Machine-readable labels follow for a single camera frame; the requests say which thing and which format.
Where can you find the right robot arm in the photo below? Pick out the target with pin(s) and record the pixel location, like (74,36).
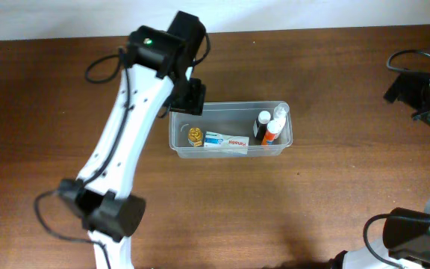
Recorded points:
(401,238)

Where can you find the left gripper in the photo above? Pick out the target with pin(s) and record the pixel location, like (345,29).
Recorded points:
(195,103)

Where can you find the black bottle white cap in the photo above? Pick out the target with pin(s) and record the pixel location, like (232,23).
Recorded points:
(260,125)

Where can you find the white spray bottle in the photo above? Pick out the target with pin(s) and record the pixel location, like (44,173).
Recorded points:
(280,116)

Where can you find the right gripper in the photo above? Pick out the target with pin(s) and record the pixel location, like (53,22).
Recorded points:
(410,83)

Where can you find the clear plastic container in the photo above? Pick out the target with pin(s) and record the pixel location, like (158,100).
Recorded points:
(227,118)

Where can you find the white Panadol box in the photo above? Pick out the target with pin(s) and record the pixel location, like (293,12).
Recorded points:
(237,145)

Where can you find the gold lid balm jar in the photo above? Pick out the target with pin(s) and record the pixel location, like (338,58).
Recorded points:
(195,137)

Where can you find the orange tube white cap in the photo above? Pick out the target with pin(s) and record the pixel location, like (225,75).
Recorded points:
(273,128)

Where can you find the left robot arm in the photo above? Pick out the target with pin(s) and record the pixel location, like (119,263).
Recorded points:
(155,68)

